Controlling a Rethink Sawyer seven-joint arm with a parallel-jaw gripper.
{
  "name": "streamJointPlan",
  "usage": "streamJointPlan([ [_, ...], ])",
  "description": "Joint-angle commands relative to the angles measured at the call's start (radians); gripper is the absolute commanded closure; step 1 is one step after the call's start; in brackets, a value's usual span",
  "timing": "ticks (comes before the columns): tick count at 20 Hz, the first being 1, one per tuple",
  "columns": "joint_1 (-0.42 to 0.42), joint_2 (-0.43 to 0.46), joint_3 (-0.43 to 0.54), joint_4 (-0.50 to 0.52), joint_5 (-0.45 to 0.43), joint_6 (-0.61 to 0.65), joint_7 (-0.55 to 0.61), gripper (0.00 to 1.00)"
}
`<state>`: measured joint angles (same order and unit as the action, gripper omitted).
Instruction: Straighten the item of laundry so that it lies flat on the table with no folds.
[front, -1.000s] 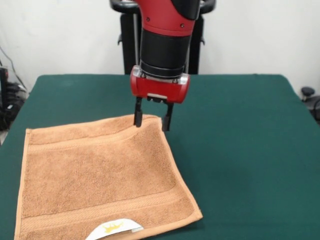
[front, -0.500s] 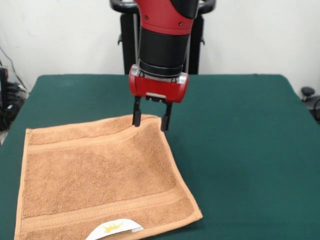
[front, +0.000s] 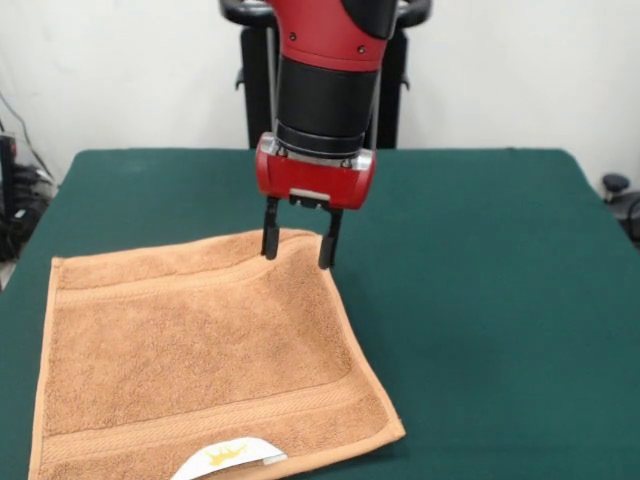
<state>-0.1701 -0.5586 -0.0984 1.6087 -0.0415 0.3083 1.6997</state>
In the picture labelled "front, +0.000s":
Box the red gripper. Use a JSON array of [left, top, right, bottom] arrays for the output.
[[254, 131, 377, 271]]

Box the tan terry towel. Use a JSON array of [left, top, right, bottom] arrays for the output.
[[27, 227, 407, 480]]

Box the dark green table cloth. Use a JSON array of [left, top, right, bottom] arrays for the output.
[[0, 146, 640, 480]]

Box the black bag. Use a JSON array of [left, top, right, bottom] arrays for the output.
[[0, 205, 40, 262]]

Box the black box with red light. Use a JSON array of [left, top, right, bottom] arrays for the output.
[[0, 132, 18, 221]]

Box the black office chair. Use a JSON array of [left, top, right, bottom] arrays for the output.
[[601, 172, 640, 249]]

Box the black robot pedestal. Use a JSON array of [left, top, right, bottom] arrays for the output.
[[218, 0, 432, 151]]

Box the grey cable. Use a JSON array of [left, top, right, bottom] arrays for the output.
[[0, 91, 53, 177]]

